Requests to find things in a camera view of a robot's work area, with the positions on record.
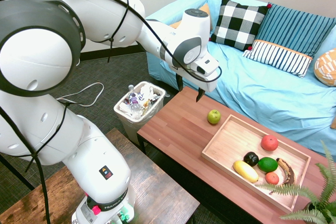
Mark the small orange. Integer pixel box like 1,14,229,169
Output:
265,172,280,186

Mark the large red-orange grapefruit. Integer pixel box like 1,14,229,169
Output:
260,134,279,152

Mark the dark rustic wooden table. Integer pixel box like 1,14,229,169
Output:
0,127,201,224

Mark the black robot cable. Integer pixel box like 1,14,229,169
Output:
0,0,223,224

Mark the yellow mango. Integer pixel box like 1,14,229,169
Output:
233,160,260,184

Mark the blue striped pillow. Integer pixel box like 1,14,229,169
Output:
253,3,336,58

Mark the wooden tray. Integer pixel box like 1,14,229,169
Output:
201,114,312,213

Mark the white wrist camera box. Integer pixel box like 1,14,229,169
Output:
193,56,220,76

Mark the green fern plant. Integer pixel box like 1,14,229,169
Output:
256,140,336,224

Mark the plain orange pillow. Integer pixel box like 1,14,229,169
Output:
167,3,212,29

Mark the navy white striped pillow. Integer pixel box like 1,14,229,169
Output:
241,39,313,79

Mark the clear plastic bottle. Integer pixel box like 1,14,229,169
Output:
128,95,144,114

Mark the yellow white patterned pillow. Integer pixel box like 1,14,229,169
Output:
314,48,336,88

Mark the black fruit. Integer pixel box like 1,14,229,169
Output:
243,151,260,167

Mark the green apple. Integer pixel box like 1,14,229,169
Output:
207,109,222,125

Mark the reddish wooden coffee table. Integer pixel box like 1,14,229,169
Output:
136,85,336,224

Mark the sofa with light blue cover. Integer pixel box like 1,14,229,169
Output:
145,0,336,161

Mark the brown overripe banana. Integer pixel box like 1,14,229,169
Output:
275,157,296,186

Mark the black stand leg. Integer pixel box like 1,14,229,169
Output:
0,154,35,191

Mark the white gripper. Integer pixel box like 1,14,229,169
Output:
171,65,219,103

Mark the white power cord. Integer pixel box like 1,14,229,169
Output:
56,82,105,108

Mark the black white checkered pillow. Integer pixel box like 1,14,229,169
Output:
209,0,272,51

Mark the beige trash bin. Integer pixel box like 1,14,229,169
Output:
113,81,167,146

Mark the green lime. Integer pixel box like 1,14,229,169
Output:
257,156,279,173

